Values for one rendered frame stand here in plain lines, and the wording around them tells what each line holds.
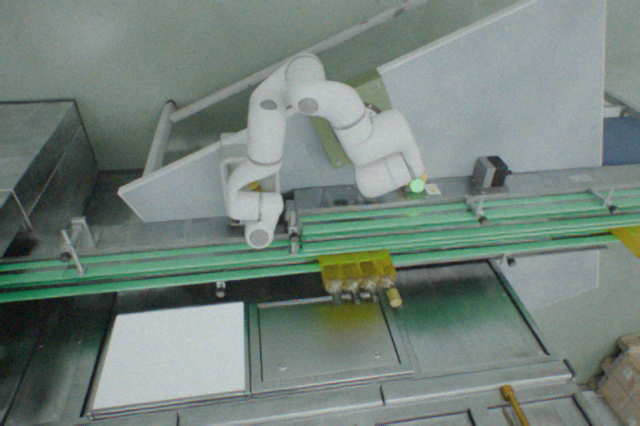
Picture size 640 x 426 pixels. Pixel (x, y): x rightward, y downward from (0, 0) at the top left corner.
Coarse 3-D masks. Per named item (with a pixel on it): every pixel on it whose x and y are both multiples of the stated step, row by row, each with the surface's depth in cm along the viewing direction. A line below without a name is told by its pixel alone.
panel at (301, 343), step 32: (256, 320) 138; (288, 320) 139; (320, 320) 139; (352, 320) 140; (384, 320) 140; (256, 352) 129; (288, 352) 130; (320, 352) 130; (352, 352) 130; (384, 352) 130; (96, 384) 120; (256, 384) 121; (288, 384) 121; (320, 384) 122; (352, 384) 124; (96, 416) 114
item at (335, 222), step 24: (600, 192) 153; (624, 192) 153; (312, 216) 139; (336, 216) 139; (360, 216) 140; (384, 216) 140; (408, 216) 141; (432, 216) 140; (456, 216) 140; (504, 216) 142
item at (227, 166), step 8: (224, 160) 128; (232, 160) 128; (240, 160) 128; (224, 168) 130; (232, 168) 138; (224, 176) 131; (272, 176) 141; (224, 184) 132; (264, 184) 143; (272, 184) 143; (224, 192) 134
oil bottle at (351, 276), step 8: (344, 256) 141; (352, 256) 141; (344, 264) 138; (352, 264) 138; (344, 272) 135; (352, 272) 135; (344, 280) 133; (352, 280) 133; (360, 280) 133; (344, 288) 134
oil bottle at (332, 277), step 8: (320, 256) 140; (328, 256) 140; (336, 256) 140; (320, 264) 141; (328, 264) 137; (336, 264) 137; (328, 272) 134; (336, 272) 134; (328, 280) 132; (336, 280) 132; (328, 288) 132
